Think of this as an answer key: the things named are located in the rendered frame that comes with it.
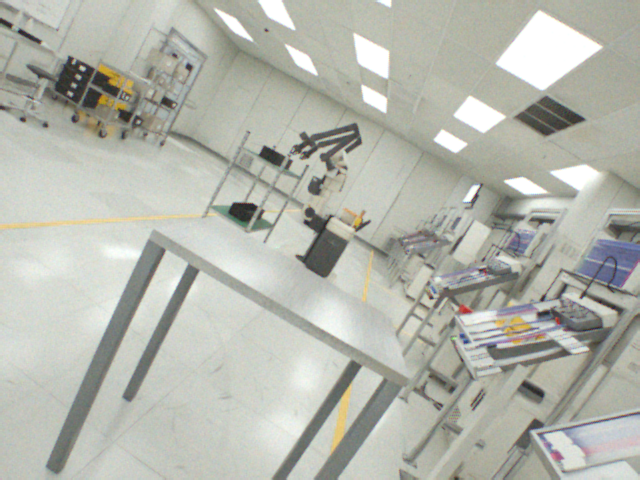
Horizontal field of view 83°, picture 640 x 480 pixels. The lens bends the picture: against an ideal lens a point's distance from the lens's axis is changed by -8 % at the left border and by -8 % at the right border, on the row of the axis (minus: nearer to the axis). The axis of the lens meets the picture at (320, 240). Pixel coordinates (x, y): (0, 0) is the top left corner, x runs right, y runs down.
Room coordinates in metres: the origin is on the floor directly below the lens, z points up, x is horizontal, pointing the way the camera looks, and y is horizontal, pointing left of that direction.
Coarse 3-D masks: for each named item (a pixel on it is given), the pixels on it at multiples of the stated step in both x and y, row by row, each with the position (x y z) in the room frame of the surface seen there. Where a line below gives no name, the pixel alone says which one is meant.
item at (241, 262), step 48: (192, 240) 0.94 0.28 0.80; (240, 240) 1.19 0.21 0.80; (144, 288) 0.89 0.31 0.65; (240, 288) 0.87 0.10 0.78; (288, 288) 1.01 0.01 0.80; (336, 288) 1.28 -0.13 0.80; (336, 336) 0.87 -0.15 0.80; (384, 336) 1.07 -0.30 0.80; (96, 384) 0.87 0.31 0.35; (336, 384) 1.29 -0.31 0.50; (384, 384) 0.87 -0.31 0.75
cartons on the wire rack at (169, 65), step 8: (152, 48) 6.37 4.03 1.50; (152, 56) 6.36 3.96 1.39; (160, 56) 6.34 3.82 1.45; (168, 56) 6.44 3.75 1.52; (168, 64) 6.52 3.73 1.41; (176, 64) 6.73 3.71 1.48; (168, 72) 6.63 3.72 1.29; (176, 72) 6.92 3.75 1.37; (184, 72) 7.11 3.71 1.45; (184, 80) 7.24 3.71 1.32; (136, 88) 6.27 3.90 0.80; (144, 88) 6.30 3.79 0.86; (152, 88) 6.48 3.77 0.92; (152, 96) 6.63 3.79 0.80; (160, 96) 6.78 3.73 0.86; (144, 112) 6.88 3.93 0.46; (152, 120) 6.88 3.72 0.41; (160, 120) 7.10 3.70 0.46; (152, 128) 6.96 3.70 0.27; (160, 128) 7.23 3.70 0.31
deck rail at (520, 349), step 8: (600, 328) 1.94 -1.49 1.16; (608, 328) 1.92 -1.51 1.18; (576, 336) 1.93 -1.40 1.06; (584, 336) 1.93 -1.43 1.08; (592, 336) 1.92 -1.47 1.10; (600, 336) 1.92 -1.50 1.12; (520, 344) 1.95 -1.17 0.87; (528, 344) 1.95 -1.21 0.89; (536, 344) 1.94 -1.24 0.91; (544, 344) 1.94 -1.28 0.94; (552, 344) 1.94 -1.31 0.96; (496, 352) 1.96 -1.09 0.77; (504, 352) 1.95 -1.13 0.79; (512, 352) 1.95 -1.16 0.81; (520, 352) 1.95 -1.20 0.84; (528, 352) 1.94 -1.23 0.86
